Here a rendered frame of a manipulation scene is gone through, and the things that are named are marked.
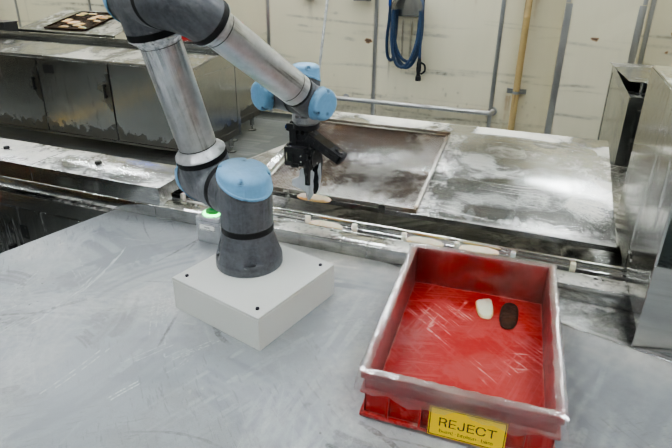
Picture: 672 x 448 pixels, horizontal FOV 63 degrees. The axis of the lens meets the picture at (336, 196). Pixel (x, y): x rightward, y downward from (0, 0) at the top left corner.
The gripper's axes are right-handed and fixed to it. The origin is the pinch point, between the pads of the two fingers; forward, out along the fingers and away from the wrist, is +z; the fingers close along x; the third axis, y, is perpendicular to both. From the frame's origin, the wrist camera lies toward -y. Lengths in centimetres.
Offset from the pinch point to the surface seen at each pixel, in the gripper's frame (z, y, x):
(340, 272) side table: 11.9, -14.7, 18.1
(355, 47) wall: 18, 115, -369
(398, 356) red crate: 11, -36, 44
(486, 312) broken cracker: 11, -51, 24
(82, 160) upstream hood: 2, 83, 0
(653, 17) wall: -18, -126, -370
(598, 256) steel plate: 12, -75, -15
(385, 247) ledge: 7.8, -23.4, 8.8
